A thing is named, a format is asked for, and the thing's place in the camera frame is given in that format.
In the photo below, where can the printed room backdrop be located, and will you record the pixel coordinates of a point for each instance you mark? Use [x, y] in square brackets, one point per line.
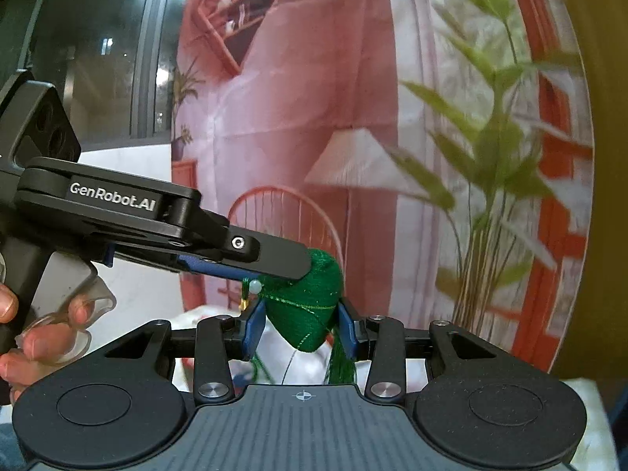
[440, 150]

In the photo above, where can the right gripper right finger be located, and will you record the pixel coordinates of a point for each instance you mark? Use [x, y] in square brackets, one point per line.
[381, 341]

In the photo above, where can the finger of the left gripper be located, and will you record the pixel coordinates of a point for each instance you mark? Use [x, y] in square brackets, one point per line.
[265, 254]
[192, 264]

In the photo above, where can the dark window frame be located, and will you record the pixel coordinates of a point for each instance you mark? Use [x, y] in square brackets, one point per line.
[113, 63]

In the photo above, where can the green silk sachet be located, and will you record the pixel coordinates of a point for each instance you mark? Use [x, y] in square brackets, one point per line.
[303, 311]

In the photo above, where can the person left hand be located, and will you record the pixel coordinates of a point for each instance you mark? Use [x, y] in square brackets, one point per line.
[41, 347]

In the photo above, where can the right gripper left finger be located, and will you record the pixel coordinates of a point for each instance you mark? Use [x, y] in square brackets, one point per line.
[219, 340]

